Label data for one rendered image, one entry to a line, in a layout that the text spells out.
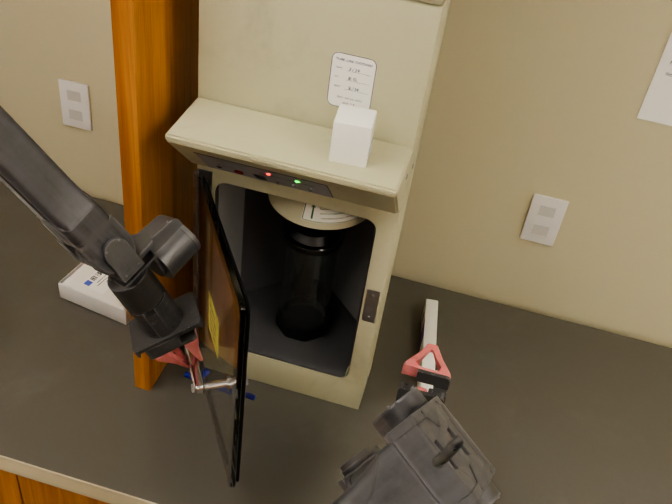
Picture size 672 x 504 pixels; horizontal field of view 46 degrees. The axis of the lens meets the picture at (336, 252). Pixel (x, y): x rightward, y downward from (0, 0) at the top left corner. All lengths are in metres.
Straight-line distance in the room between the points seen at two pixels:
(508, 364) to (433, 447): 1.08
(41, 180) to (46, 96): 0.94
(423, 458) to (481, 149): 1.08
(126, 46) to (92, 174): 0.90
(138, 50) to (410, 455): 0.69
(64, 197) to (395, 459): 0.55
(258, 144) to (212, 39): 0.16
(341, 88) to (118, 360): 0.72
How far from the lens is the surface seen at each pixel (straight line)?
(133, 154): 1.16
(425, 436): 0.58
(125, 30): 1.07
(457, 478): 0.58
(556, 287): 1.78
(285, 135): 1.09
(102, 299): 1.61
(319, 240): 1.33
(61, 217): 0.98
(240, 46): 1.11
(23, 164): 0.96
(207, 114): 1.13
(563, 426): 1.58
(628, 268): 1.74
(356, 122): 1.03
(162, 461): 1.40
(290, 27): 1.08
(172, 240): 1.07
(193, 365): 1.17
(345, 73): 1.08
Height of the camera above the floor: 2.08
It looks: 39 degrees down
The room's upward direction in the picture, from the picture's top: 9 degrees clockwise
